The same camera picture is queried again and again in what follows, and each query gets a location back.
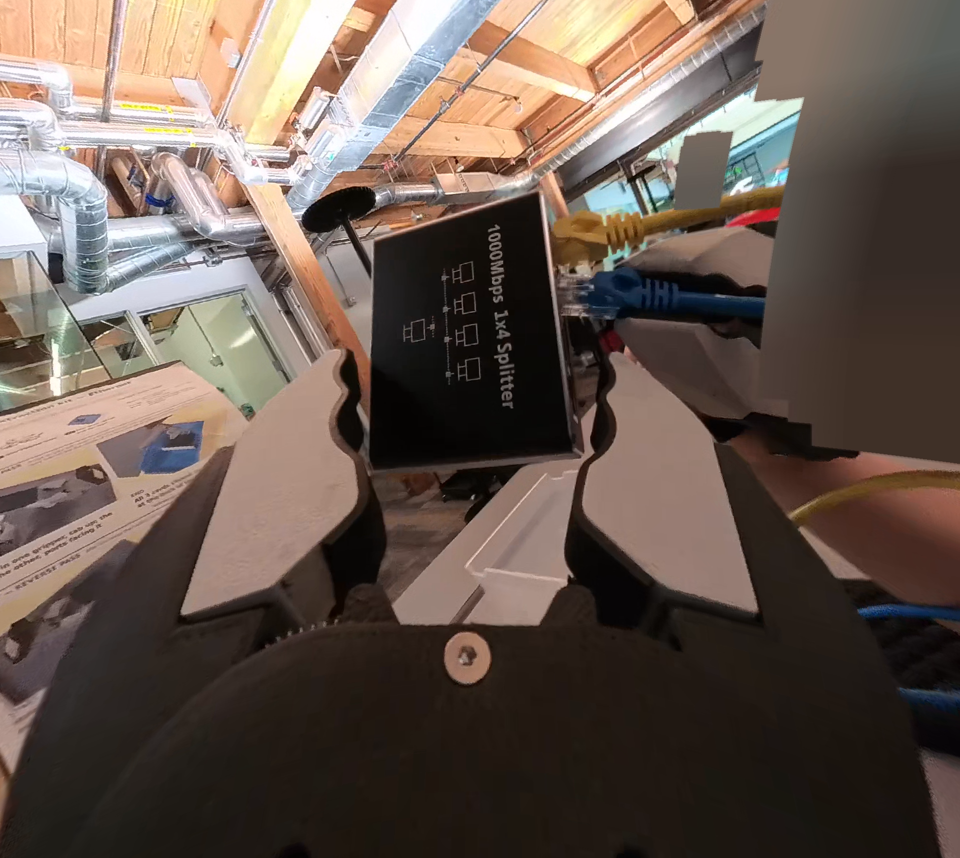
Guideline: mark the black pole with round disc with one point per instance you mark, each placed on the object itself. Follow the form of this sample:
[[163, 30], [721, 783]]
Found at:
[[337, 209]]

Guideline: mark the instruction poster board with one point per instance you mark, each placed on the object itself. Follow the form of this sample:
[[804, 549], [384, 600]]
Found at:
[[75, 438]]

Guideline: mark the wooden support post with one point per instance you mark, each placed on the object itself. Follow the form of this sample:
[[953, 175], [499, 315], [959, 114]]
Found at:
[[300, 250]]

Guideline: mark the round silver wall duct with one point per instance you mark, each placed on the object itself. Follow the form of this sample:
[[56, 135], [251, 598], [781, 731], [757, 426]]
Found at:
[[82, 220]]

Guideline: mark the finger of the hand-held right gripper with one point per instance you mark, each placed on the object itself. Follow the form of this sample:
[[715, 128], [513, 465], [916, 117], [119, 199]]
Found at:
[[705, 370], [720, 254]]

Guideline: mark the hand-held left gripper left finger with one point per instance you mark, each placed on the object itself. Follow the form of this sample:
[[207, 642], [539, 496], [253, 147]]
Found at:
[[277, 498]]

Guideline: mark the insulated silver pipes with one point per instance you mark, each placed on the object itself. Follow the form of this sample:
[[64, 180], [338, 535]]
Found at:
[[150, 136]]

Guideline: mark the black mesh pad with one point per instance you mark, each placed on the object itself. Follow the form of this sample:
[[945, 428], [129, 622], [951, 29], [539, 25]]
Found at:
[[885, 655]]

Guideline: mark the frosted glass door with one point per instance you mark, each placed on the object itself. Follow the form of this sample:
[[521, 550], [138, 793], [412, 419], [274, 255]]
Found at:
[[217, 340]]

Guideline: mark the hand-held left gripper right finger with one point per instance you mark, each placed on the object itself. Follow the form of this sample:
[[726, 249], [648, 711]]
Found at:
[[667, 505]]

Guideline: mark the small silver branch duct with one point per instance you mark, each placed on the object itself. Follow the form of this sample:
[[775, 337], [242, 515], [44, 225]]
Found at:
[[465, 186]]

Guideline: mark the black ethernet splitter box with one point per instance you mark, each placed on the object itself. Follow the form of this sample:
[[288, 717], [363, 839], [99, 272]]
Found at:
[[465, 348]]

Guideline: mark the clear plastic container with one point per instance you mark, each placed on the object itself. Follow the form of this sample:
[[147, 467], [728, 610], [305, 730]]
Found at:
[[517, 535]]

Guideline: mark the large silver air duct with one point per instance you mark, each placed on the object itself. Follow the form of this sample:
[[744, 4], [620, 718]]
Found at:
[[435, 47]]

